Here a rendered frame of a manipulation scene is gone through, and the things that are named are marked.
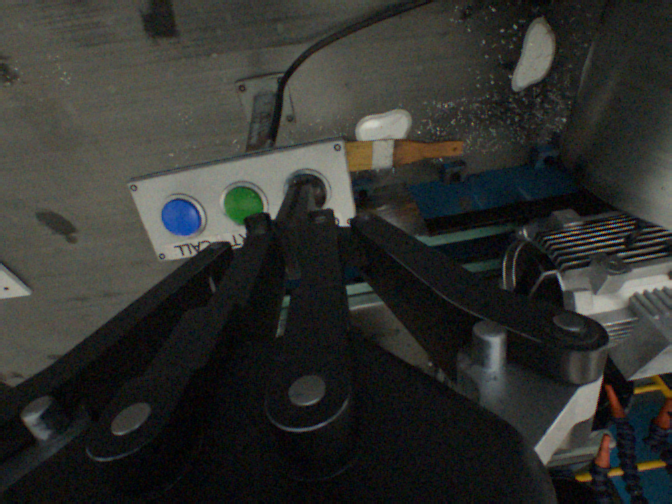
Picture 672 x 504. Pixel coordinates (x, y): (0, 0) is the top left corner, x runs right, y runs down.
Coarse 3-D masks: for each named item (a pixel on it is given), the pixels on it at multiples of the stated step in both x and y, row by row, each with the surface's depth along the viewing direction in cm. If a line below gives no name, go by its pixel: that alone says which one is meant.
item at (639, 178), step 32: (608, 0) 26; (640, 0) 22; (608, 32) 25; (640, 32) 22; (608, 64) 25; (640, 64) 23; (576, 96) 31; (608, 96) 26; (640, 96) 23; (576, 128) 30; (608, 128) 26; (640, 128) 24; (576, 160) 31; (608, 160) 27; (640, 160) 25; (608, 192) 28; (640, 192) 26
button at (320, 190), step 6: (306, 174) 24; (312, 174) 25; (294, 180) 24; (300, 180) 24; (306, 180) 24; (312, 180) 24; (318, 180) 24; (294, 186) 24; (312, 186) 24; (318, 186) 24; (324, 186) 25; (318, 192) 25; (324, 192) 25; (318, 198) 25; (324, 198) 25; (318, 204) 25
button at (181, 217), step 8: (176, 200) 25; (184, 200) 25; (168, 208) 25; (176, 208) 25; (184, 208) 25; (192, 208) 25; (168, 216) 25; (176, 216) 25; (184, 216) 25; (192, 216) 25; (200, 216) 25; (168, 224) 25; (176, 224) 25; (184, 224) 25; (192, 224) 25; (200, 224) 26; (176, 232) 25; (184, 232) 25; (192, 232) 26
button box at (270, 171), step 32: (224, 160) 25; (256, 160) 24; (288, 160) 24; (320, 160) 25; (160, 192) 25; (192, 192) 25; (224, 192) 25; (352, 192) 26; (160, 224) 26; (224, 224) 26; (160, 256) 27
